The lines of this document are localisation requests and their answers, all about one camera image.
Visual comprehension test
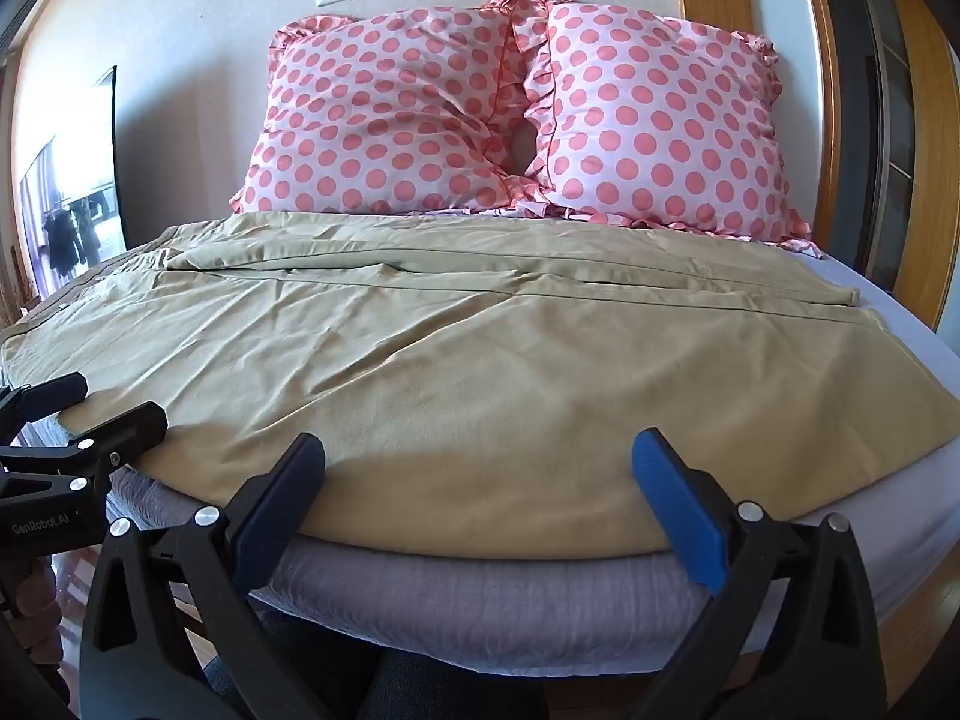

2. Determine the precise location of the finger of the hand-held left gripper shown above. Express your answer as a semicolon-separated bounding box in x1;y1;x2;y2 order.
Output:
0;372;89;437
54;401;168;485

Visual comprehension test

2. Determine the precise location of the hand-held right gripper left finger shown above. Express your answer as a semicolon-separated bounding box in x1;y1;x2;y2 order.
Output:
79;431;328;720

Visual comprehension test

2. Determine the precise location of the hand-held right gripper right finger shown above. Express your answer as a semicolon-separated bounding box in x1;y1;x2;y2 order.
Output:
631;427;902;720

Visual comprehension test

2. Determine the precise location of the tan bed sheet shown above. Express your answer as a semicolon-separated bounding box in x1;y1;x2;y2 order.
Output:
0;211;889;562

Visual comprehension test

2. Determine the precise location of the person's left forearm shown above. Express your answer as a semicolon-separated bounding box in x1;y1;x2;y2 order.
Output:
13;555;77;662

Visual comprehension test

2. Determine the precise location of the leaning mirror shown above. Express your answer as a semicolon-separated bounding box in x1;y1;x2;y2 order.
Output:
18;65;130;295

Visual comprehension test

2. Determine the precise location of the bed with lavender sheet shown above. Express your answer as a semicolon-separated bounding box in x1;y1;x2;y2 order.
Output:
0;237;960;680

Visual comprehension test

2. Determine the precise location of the pink polka dot pillow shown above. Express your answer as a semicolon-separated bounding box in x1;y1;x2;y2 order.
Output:
228;3;527;217
516;0;820;257

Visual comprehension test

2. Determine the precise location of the dark glass door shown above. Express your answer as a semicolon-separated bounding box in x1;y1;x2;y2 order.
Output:
816;0;935;295

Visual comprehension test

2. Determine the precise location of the wooden door frame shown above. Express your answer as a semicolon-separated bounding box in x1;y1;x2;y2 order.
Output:
670;0;960;332

